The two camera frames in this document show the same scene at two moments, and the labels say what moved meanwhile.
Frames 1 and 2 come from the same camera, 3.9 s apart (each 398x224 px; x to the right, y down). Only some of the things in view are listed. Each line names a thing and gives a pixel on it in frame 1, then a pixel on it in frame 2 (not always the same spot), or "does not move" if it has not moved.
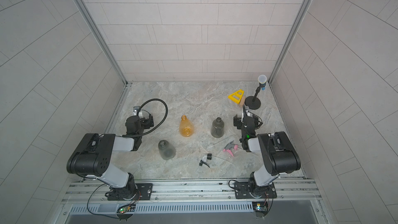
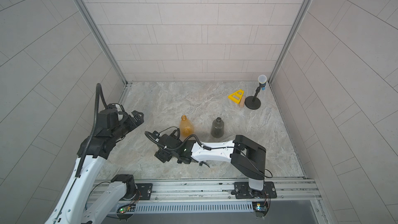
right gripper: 240,122 to 161,152
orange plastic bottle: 186,127 does not move
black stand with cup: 254,102 does not move
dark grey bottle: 217,128 does not move
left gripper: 146,122 to 133,124
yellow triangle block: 236,96 does not move
